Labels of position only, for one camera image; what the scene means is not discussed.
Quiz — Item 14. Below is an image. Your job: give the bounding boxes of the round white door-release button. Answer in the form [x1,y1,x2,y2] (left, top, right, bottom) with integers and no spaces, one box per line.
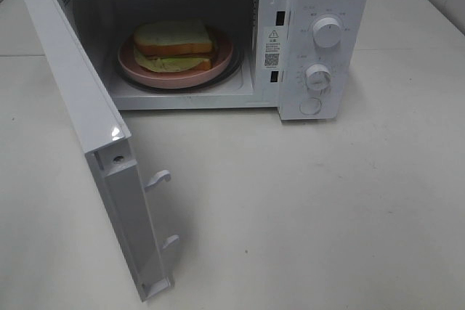
[299,97,322,115]

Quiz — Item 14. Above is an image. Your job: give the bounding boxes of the pink round plate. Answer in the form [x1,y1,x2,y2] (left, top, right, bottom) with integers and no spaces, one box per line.
[118,30,234,89]

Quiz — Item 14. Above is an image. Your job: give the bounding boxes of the sandwich with lettuce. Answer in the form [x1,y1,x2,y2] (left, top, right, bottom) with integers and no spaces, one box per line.
[133,20,217,73]

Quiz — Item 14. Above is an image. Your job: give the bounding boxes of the lower white timer knob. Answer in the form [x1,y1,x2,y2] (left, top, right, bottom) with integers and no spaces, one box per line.
[305,64,331,91]

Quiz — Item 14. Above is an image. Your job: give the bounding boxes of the white microwave oven body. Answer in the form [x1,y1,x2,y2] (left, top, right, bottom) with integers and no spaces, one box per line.
[63,0,366,120]

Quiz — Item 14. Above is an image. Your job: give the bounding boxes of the upper white power knob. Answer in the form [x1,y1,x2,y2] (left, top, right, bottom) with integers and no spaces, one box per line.
[312,15,342,49]

